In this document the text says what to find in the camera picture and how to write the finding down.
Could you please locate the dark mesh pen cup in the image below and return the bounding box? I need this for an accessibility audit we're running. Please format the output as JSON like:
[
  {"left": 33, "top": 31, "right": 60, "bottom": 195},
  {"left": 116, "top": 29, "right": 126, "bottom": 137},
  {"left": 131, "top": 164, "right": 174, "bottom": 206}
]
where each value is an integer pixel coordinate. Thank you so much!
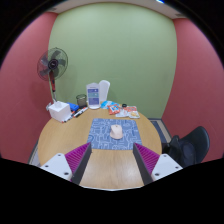
[{"left": 75, "top": 93, "right": 88, "bottom": 108}]

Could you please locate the pale pink computer mouse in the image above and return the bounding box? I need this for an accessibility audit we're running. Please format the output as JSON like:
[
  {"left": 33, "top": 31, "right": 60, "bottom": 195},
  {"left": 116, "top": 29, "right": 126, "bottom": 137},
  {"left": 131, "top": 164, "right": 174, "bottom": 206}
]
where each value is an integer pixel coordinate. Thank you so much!
[{"left": 109, "top": 124, "right": 124, "bottom": 140}]

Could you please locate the black and white marker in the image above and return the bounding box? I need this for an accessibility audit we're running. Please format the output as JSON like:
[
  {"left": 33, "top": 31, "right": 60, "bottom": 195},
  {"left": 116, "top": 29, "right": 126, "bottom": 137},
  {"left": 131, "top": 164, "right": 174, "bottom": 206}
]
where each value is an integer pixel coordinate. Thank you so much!
[
  {"left": 73, "top": 106, "right": 89, "bottom": 118},
  {"left": 63, "top": 111, "right": 76, "bottom": 124}
]

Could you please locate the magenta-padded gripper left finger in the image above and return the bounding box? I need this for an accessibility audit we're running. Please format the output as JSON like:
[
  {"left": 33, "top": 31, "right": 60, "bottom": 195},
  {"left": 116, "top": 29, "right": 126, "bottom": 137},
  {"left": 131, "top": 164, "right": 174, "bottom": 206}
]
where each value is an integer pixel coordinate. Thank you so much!
[{"left": 39, "top": 142, "right": 93, "bottom": 185}]

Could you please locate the blue small box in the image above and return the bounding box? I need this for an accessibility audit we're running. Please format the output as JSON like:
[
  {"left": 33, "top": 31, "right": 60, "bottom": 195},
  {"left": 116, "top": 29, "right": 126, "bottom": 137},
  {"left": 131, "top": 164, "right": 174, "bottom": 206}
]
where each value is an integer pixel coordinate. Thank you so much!
[{"left": 67, "top": 102, "right": 80, "bottom": 113}]

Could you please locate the white tissue box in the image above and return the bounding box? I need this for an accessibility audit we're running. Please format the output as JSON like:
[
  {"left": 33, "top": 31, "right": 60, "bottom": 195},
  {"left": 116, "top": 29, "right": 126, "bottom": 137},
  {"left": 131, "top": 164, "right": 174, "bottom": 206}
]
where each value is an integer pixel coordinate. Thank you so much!
[{"left": 47, "top": 100, "right": 72, "bottom": 123}]

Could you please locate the orange white snack packet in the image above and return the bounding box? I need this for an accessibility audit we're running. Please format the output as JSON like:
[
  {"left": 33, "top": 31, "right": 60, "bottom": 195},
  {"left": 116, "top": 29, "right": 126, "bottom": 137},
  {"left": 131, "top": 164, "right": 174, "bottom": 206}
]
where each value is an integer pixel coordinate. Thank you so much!
[{"left": 124, "top": 105, "right": 141, "bottom": 119}]

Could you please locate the black standing fan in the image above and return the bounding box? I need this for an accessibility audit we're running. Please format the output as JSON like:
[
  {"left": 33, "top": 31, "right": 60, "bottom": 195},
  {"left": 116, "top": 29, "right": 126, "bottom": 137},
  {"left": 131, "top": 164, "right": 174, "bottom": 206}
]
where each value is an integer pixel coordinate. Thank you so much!
[{"left": 36, "top": 46, "right": 69, "bottom": 104}]

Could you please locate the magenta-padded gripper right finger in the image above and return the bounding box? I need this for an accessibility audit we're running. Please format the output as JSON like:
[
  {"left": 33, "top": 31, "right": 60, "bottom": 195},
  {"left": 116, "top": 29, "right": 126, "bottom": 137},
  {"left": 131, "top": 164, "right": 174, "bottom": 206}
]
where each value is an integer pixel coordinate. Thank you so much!
[{"left": 133, "top": 142, "right": 184, "bottom": 185}]

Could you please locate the blue patterned mouse pad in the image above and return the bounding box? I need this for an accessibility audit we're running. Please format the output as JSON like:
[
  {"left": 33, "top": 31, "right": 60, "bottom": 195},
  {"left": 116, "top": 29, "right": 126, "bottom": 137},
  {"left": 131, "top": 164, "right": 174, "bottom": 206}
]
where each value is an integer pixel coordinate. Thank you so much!
[{"left": 87, "top": 118, "right": 143, "bottom": 151}]

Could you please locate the red orange snack packet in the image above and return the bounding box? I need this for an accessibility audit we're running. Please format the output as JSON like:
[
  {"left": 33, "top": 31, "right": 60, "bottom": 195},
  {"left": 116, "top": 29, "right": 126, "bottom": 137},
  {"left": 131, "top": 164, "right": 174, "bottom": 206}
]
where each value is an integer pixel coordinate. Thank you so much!
[{"left": 107, "top": 103, "right": 122, "bottom": 116}]

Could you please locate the dark grey floor mat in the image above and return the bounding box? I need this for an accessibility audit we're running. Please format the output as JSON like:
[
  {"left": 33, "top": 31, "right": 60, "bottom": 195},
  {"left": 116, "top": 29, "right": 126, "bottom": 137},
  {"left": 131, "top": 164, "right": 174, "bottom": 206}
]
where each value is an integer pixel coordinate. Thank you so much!
[{"left": 149, "top": 118, "right": 173, "bottom": 144}]

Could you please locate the black office chair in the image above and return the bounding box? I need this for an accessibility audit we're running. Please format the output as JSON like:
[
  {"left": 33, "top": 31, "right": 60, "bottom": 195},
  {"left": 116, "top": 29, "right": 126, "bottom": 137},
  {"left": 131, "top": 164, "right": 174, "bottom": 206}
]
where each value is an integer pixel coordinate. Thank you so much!
[{"left": 162, "top": 125, "right": 211, "bottom": 168}]

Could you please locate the light blue snack packet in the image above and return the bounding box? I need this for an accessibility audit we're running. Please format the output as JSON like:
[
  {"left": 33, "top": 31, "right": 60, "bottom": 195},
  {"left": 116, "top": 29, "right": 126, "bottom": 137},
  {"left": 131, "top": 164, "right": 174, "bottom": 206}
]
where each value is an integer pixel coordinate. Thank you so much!
[{"left": 100, "top": 100, "right": 116, "bottom": 109}]

